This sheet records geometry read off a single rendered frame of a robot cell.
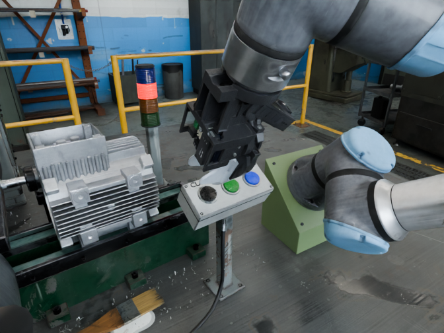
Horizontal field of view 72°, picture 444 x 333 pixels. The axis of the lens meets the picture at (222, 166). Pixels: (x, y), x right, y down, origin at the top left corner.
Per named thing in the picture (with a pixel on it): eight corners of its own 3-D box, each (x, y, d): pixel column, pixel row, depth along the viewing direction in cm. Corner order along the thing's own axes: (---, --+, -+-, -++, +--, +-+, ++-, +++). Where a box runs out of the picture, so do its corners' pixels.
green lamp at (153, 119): (145, 128, 97) (144, 114, 95) (138, 123, 101) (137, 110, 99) (163, 125, 100) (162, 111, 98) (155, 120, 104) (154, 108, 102)
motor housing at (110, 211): (67, 267, 58) (41, 178, 50) (50, 219, 72) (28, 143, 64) (164, 229, 68) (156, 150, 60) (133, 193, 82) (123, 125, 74)
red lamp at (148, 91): (142, 100, 93) (141, 85, 91) (135, 96, 97) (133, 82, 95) (160, 97, 96) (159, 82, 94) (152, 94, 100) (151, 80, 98)
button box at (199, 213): (193, 231, 54) (200, 217, 50) (176, 199, 57) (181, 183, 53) (265, 201, 63) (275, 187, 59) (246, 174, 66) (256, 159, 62)
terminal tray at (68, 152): (43, 187, 54) (32, 150, 51) (36, 166, 62) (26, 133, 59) (111, 170, 60) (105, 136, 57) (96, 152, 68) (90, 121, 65)
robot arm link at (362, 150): (355, 156, 79) (398, 131, 67) (355, 205, 72) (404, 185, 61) (315, 141, 76) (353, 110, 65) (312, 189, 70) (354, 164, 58)
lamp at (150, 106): (144, 114, 95) (142, 100, 93) (137, 110, 99) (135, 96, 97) (162, 111, 98) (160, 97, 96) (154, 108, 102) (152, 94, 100)
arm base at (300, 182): (319, 154, 88) (342, 137, 80) (343, 202, 84) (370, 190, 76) (277, 164, 82) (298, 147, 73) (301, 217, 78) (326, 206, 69)
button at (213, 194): (203, 207, 53) (205, 201, 52) (195, 193, 54) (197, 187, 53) (217, 201, 55) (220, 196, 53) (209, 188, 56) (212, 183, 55)
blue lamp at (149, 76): (141, 85, 91) (139, 69, 89) (133, 82, 95) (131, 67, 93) (159, 82, 94) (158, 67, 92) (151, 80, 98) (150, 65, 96)
